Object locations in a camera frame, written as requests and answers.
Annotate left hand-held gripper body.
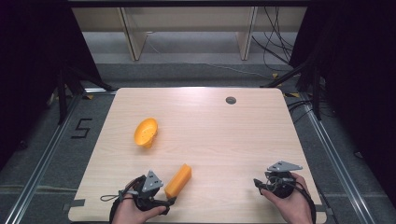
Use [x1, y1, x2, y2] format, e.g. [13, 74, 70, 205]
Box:
[125, 170, 171, 216]

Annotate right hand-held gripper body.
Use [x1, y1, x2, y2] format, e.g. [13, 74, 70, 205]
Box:
[264, 160, 304, 200]

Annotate orange rectangular block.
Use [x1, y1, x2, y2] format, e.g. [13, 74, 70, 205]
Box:
[163, 163, 193, 201]

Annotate person's right hand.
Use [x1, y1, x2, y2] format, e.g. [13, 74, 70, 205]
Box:
[260, 172, 314, 224]

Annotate person's left hand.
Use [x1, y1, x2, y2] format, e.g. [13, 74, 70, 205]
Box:
[111, 197, 168, 224]

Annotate grey tape strip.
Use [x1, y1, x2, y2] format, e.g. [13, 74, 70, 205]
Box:
[314, 203, 334, 217]
[61, 199, 86, 214]

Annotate orange plastic bowl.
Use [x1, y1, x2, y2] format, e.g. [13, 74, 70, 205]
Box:
[134, 117, 159, 149]

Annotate black tape floor marking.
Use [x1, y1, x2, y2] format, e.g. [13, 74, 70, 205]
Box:
[70, 118, 93, 140]

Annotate black tripod stand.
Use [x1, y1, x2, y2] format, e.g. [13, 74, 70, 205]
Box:
[260, 55, 324, 121]
[55, 65, 116, 126]

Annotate black curtain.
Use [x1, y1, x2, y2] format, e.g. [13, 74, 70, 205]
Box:
[0, 0, 105, 171]
[289, 0, 396, 208]

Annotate beige wooden desk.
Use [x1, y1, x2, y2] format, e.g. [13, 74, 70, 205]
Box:
[71, 6, 308, 62]

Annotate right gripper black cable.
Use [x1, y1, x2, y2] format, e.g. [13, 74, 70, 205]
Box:
[291, 179, 318, 224]

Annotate left gripper grey cable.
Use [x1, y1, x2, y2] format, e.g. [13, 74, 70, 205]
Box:
[99, 189, 139, 203]

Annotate metal floor rail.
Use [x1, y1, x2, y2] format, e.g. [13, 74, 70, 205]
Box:
[2, 88, 119, 224]
[298, 92, 376, 224]

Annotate black floor cables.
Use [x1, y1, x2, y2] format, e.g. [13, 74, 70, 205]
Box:
[285, 98, 315, 125]

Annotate black hanging cables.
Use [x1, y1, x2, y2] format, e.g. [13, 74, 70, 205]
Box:
[250, 6, 297, 65]

